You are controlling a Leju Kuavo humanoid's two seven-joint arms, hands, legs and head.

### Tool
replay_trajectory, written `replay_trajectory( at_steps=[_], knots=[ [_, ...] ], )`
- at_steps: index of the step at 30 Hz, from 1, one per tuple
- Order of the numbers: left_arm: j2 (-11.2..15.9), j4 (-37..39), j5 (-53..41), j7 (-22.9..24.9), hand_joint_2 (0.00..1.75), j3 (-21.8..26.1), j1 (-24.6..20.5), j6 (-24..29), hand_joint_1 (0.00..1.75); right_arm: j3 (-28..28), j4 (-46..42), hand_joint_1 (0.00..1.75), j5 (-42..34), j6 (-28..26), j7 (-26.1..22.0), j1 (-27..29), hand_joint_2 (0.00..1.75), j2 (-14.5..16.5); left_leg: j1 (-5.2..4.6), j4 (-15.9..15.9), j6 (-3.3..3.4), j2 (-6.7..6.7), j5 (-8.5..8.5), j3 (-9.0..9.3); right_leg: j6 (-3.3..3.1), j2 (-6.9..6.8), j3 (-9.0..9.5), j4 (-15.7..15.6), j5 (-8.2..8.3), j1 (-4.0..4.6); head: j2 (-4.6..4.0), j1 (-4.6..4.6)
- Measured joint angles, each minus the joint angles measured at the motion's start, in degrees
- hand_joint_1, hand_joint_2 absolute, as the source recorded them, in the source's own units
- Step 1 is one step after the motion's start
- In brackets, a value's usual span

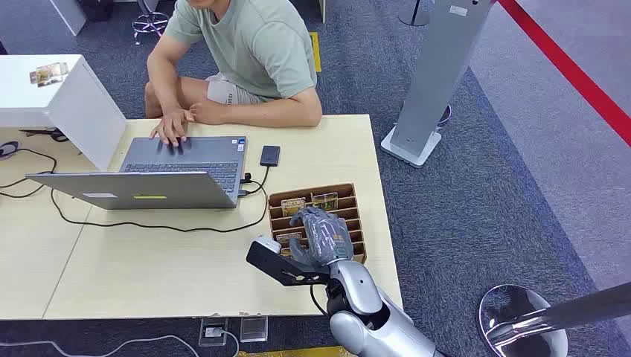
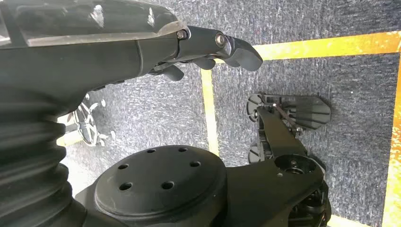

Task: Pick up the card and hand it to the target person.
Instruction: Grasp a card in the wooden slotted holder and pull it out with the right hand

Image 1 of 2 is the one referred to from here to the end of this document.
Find brown wooden card holder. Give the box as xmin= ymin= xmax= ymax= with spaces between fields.
xmin=267 ymin=183 xmax=368 ymax=265

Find chrome chair base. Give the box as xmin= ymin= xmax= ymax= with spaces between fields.
xmin=131 ymin=0 xmax=170 ymax=45

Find grey laptop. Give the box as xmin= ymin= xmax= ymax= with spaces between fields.
xmin=25 ymin=135 xmax=249 ymax=211

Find red barrier belt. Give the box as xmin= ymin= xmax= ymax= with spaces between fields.
xmin=496 ymin=0 xmax=631 ymax=148

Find thin black desk cable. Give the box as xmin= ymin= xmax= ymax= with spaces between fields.
xmin=0 ymin=147 xmax=58 ymax=199

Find gold card in clear sleeve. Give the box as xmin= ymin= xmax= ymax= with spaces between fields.
xmin=29 ymin=62 xmax=70 ymax=89

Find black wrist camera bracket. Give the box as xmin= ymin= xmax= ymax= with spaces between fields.
xmin=246 ymin=241 xmax=330 ymax=288

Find chrome stanchion base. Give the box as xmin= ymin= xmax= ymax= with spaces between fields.
xmin=477 ymin=284 xmax=568 ymax=357

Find white kiosk base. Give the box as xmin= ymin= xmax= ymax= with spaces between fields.
xmin=380 ymin=125 xmax=443 ymax=169

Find black external drive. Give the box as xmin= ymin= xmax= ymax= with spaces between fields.
xmin=260 ymin=145 xmax=281 ymax=167

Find clear floor socket lid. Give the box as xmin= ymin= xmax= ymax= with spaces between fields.
xmin=240 ymin=315 xmax=269 ymax=344

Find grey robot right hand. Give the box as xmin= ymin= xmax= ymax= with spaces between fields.
xmin=288 ymin=207 xmax=355 ymax=270

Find long black laptop cable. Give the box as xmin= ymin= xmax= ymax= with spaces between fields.
xmin=49 ymin=178 xmax=269 ymax=234

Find black scissors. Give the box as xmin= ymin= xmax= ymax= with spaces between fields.
xmin=19 ymin=128 xmax=70 ymax=144

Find person's right hand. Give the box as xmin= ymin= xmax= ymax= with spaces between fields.
xmin=149 ymin=107 xmax=196 ymax=148

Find dark round stanchion base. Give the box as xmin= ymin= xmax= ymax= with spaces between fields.
xmin=398 ymin=0 xmax=434 ymax=27

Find white box cabinet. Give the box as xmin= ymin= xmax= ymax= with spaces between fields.
xmin=0 ymin=54 xmax=128 ymax=172

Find white furniture panel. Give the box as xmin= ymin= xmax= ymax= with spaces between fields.
xmin=49 ymin=0 xmax=89 ymax=36

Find black robot wrist cable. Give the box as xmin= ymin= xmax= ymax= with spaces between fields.
xmin=309 ymin=284 xmax=329 ymax=317

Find person's left hand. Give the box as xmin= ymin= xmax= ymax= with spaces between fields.
xmin=188 ymin=100 xmax=228 ymax=126

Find person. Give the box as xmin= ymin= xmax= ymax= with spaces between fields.
xmin=144 ymin=0 xmax=324 ymax=148

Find yellow floor tape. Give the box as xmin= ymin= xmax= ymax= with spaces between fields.
xmin=309 ymin=31 xmax=322 ymax=74

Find grey kiosk pillar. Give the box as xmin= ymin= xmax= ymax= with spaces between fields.
xmin=389 ymin=0 xmax=494 ymax=158

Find white power cable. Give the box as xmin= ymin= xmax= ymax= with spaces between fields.
xmin=0 ymin=329 xmax=241 ymax=357

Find floor power socket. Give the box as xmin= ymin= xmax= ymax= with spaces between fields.
xmin=198 ymin=318 xmax=229 ymax=348

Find short black drive cable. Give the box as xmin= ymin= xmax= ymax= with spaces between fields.
xmin=240 ymin=166 xmax=271 ymax=196

